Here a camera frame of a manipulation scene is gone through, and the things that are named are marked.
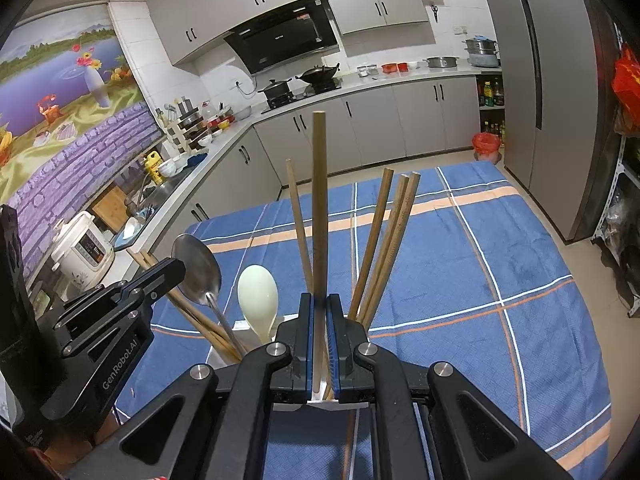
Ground red gift bag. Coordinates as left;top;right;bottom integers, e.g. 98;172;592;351
612;44;640;136

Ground blue plaid tablecloth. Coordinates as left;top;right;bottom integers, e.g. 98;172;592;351
112;162;613;480

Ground wooden chopstick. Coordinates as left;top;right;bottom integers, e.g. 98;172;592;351
357;173;410;327
362;171;421;332
140;251;248;358
312;111;329;397
126;248;236;364
347;167;396;322
285;158;314;295

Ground landscape wall poster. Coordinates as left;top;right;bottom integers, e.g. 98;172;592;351
0;2;168;286

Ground grey refrigerator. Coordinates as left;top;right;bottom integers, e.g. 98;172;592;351
472;0;616;243

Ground white utensil holder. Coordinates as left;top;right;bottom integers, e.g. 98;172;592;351
206;314;373;413

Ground black range hood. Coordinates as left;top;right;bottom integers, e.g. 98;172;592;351
223;0;342;77

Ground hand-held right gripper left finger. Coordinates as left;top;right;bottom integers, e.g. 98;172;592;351
65;292;317;480

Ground wooden dish rack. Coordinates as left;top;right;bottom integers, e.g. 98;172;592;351
159;96;236;153

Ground white metal shelf rack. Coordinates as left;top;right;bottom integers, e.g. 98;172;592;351
590;130;640;318

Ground black gas stove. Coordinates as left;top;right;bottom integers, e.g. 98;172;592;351
260;80;346;113

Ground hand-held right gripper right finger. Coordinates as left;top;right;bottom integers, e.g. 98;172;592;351
325;292;576;480

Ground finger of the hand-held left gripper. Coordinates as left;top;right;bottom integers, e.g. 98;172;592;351
52;257;187;356

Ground steel steamer pot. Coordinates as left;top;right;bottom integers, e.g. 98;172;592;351
462;35;501;69

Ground black wok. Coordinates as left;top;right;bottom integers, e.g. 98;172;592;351
295;62;342;86

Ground stack of white bowls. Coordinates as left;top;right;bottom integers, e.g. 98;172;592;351
159;156;190;179

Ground grey kitchen wall cabinets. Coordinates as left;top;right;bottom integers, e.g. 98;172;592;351
146;0;433;67

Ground white ceramic spoon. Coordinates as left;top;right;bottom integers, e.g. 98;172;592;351
237;264;280;345

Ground steel sink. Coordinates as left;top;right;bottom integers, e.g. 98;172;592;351
125;175;186;226

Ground wooden cutting board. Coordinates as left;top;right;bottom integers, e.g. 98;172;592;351
91;184;132;235

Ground metal spoon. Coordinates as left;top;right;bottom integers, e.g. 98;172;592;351
171;233;249;357

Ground grey kitchen base cabinets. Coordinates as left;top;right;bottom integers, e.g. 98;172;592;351
145;74;483;261

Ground black cooking pot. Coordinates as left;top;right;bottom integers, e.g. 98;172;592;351
256;78;294;99

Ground white rice cooker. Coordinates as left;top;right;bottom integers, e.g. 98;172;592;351
50;211;117;292

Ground cluster of condiment bottles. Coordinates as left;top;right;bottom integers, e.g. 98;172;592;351
477;76;507;147

